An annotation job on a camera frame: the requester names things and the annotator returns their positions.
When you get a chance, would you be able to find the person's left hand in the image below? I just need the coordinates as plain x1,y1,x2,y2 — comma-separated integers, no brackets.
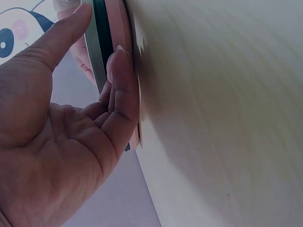
0,3,142,227

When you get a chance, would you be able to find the person's right hand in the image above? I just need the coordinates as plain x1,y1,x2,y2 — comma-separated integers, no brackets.
53,0,99,88

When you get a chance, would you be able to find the light green plate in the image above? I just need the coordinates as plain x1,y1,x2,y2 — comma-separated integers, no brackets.
80,0,107,96

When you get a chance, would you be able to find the pink plate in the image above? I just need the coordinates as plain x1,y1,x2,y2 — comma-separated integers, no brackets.
105,0,144,151

